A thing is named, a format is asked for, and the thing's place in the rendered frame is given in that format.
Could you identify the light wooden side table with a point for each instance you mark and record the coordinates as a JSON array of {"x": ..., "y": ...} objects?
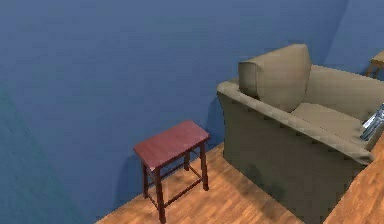
[{"x": 376, "y": 65}]

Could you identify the silver blue striped object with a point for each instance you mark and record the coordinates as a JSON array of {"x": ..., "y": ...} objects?
[{"x": 373, "y": 123}]

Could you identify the red wooden stool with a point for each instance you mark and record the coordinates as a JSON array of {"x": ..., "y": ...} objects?
[{"x": 171, "y": 141}]

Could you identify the beige sofa cushion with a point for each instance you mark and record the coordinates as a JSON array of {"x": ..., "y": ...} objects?
[{"x": 278, "y": 76}]

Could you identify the beige sofa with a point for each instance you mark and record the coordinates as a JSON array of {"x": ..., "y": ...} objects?
[{"x": 283, "y": 146}]

